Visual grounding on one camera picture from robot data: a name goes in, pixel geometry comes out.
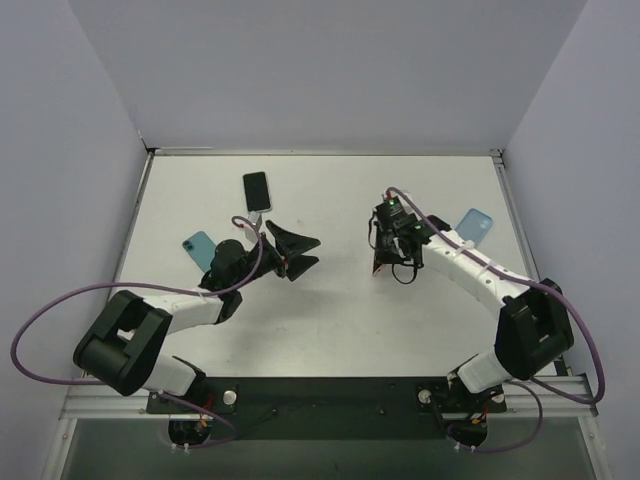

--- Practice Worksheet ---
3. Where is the teal smartphone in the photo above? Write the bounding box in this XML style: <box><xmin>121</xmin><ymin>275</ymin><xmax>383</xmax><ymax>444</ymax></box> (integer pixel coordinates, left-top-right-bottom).
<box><xmin>182</xmin><ymin>231</ymin><xmax>216</xmax><ymax>272</ymax></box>

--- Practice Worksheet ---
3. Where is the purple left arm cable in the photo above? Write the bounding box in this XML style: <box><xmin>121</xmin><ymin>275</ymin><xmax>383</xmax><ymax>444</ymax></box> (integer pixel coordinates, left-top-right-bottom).
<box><xmin>10</xmin><ymin>214</ymin><xmax>266</xmax><ymax>449</ymax></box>

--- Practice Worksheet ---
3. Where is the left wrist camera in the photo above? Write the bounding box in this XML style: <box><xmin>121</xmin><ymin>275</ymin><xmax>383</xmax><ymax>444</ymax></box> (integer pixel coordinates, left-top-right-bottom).
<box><xmin>245</xmin><ymin>211</ymin><xmax>263</xmax><ymax>231</ymax></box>

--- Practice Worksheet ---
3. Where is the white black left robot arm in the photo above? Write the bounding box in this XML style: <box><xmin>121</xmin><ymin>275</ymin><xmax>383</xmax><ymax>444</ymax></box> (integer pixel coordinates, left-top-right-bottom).
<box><xmin>73</xmin><ymin>221</ymin><xmax>321</xmax><ymax>412</ymax></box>

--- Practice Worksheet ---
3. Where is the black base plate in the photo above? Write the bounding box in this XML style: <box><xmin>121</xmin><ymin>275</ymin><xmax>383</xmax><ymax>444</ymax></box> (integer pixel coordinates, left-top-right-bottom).
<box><xmin>144</xmin><ymin>375</ymin><xmax>509</xmax><ymax>441</ymax></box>

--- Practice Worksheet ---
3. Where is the light blue phone case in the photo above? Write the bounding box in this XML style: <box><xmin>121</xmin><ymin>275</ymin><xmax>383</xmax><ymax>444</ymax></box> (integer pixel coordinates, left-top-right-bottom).
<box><xmin>455</xmin><ymin>208</ymin><xmax>493</xmax><ymax>246</ymax></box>

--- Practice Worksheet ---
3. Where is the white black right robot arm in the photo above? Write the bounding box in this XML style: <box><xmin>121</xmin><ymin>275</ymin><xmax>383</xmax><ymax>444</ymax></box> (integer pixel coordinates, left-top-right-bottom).
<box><xmin>369</xmin><ymin>196</ymin><xmax>574</xmax><ymax>394</ymax></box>

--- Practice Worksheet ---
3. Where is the phone in grey case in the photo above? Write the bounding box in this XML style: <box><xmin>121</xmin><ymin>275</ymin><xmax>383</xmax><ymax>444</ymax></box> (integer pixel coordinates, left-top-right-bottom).
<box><xmin>242</xmin><ymin>171</ymin><xmax>272</xmax><ymax>213</ymax></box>

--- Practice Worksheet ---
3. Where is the phone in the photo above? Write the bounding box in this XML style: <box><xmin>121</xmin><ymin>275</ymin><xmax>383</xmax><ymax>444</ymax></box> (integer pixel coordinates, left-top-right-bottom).
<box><xmin>242</xmin><ymin>171</ymin><xmax>272</xmax><ymax>213</ymax></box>
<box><xmin>372</xmin><ymin>250</ymin><xmax>386</xmax><ymax>277</ymax></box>

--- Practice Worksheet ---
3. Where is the aluminium front rail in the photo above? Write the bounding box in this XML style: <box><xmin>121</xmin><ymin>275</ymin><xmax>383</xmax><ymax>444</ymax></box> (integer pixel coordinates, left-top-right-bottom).
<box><xmin>60</xmin><ymin>382</ymin><xmax>598</xmax><ymax>420</ymax></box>

